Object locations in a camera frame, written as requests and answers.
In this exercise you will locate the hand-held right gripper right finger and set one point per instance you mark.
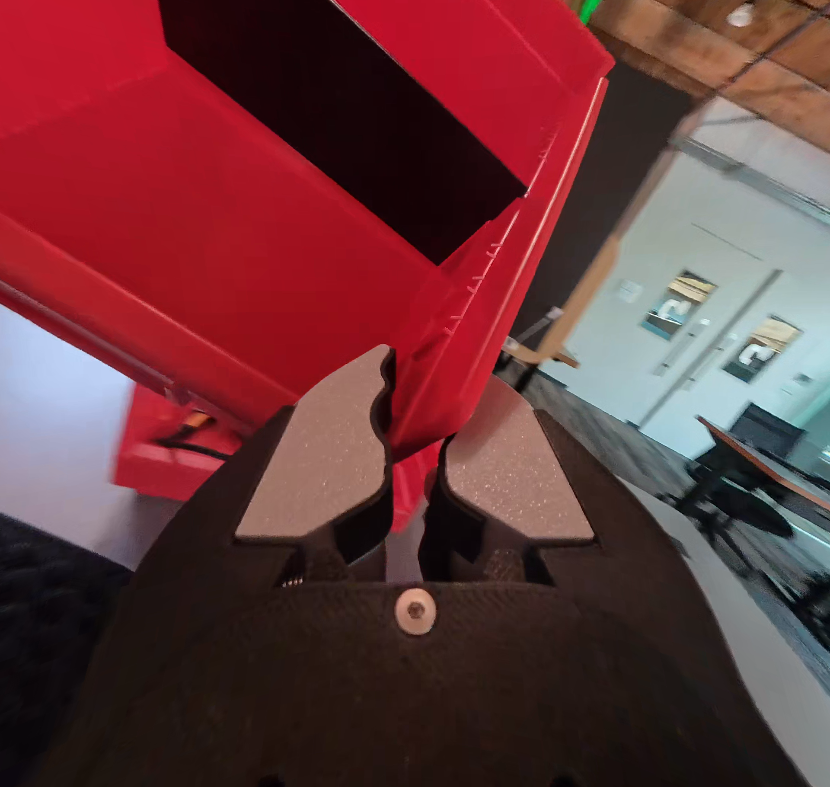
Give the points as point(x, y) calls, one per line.
point(519, 482)

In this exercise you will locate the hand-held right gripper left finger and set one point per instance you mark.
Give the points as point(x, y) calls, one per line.
point(318, 469)

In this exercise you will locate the wooden office table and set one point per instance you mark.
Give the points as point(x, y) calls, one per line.
point(765, 466)

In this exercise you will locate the black office chair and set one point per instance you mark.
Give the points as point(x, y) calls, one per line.
point(765, 430)

